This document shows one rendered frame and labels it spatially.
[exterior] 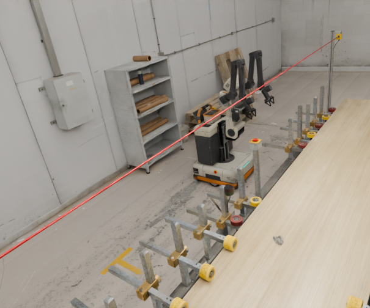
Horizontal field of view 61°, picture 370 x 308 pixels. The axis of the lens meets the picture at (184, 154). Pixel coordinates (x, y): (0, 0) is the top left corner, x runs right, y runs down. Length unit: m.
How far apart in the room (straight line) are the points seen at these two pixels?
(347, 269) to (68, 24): 3.83
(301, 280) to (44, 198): 3.33
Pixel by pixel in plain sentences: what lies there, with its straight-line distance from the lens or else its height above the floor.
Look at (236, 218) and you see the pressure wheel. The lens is 2.15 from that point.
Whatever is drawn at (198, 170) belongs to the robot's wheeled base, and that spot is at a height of 0.20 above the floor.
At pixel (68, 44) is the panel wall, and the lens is 4.36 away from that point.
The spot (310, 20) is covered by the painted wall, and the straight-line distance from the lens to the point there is 9.64.
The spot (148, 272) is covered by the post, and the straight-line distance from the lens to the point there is 1.70.
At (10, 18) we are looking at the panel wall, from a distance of 4.05.
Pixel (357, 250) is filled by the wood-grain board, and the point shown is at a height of 0.90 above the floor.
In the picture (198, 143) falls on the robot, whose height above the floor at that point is 0.59.
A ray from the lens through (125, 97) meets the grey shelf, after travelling 4.47.
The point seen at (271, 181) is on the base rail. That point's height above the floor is 0.70.
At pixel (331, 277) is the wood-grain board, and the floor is 0.90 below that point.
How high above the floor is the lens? 2.23
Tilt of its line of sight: 25 degrees down
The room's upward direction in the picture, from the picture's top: 9 degrees counter-clockwise
